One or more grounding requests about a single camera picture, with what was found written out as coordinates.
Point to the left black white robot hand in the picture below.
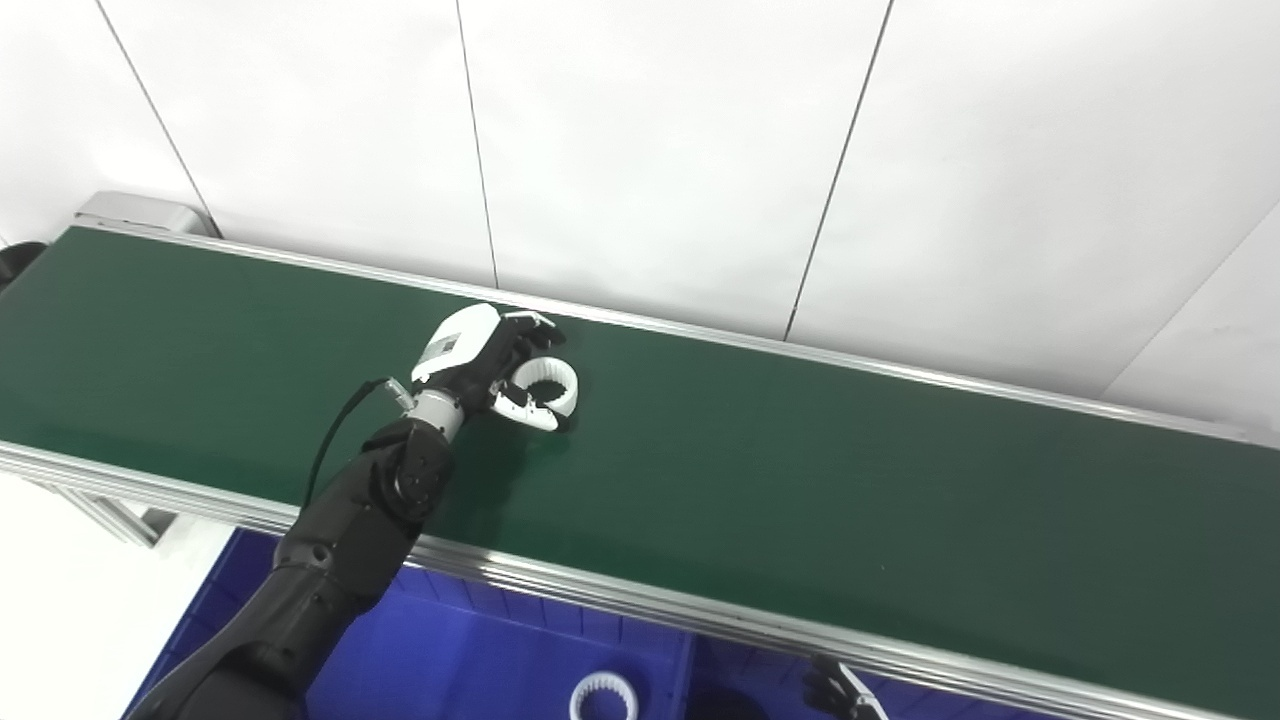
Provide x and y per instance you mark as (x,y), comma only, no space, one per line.
(460,345)

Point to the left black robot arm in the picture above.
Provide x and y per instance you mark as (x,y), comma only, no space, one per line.
(330,560)

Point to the aluminium conveyor leg bracket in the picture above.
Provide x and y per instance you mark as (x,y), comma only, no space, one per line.
(110,515)

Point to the blue bin with white gear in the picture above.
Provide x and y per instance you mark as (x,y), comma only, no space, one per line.
(450,660)

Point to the grey conveyor end housing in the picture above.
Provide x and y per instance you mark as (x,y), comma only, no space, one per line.
(140,212)

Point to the green conveyor belt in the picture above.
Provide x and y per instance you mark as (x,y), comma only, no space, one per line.
(600,596)
(760,480)

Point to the black round plastic part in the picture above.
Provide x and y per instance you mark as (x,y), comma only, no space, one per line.
(730,705)

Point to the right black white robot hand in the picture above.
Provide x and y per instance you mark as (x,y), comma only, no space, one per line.
(835,692)

